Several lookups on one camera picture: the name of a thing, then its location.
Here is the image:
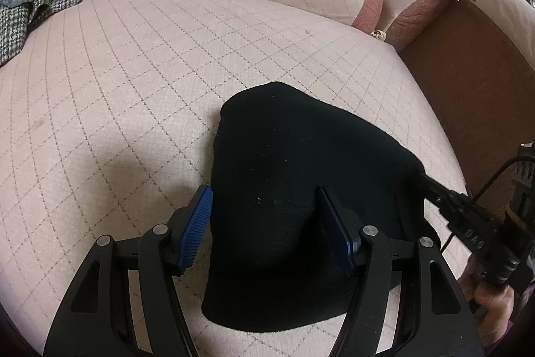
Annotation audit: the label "brown and pink armchair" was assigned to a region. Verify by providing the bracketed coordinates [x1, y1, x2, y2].
[378, 0, 535, 211]

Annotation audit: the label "person's right hand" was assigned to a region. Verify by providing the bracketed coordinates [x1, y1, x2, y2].
[457, 261, 519, 345]

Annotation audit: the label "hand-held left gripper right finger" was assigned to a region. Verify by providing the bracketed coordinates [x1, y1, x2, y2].
[316, 186, 486, 357]

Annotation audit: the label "black pants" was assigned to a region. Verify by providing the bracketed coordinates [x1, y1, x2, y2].
[202, 82, 441, 333]

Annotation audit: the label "pink checked sofa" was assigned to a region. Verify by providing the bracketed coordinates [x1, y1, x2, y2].
[0, 0, 469, 357]

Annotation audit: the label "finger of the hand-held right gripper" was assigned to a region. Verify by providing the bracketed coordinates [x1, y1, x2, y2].
[416, 169, 469, 211]

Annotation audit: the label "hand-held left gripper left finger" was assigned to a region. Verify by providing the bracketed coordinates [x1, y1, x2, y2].
[43, 184, 214, 357]

